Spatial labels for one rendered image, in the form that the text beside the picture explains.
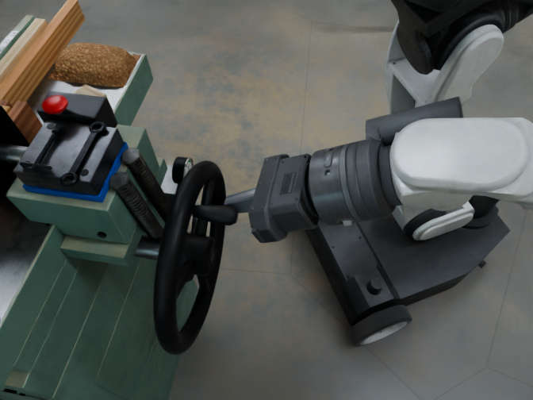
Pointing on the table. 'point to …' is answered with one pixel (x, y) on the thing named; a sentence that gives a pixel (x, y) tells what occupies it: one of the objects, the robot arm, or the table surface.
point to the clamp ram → (9, 150)
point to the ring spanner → (82, 155)
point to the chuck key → (44, 151)
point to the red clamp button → (55, 104)
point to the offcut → (90, 91)
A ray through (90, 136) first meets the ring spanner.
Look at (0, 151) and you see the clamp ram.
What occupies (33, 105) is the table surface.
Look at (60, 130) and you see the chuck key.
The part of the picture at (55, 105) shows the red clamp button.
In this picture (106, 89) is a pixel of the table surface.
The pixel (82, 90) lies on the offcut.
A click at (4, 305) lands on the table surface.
